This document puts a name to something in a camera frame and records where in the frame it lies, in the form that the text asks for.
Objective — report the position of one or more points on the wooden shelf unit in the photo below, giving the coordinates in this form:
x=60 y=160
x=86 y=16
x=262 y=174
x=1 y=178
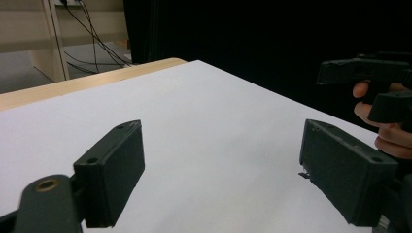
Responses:
x=29 y=29

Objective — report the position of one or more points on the white power strip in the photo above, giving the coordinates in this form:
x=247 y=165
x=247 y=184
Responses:
x=68 y=2

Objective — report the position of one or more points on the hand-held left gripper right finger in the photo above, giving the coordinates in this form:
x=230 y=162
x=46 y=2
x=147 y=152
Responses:
x=346 y=174

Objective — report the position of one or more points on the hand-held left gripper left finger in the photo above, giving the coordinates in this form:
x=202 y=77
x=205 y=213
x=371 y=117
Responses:
x=110 y=174

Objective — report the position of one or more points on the black curtain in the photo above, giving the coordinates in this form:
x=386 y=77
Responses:
x=259 y=39

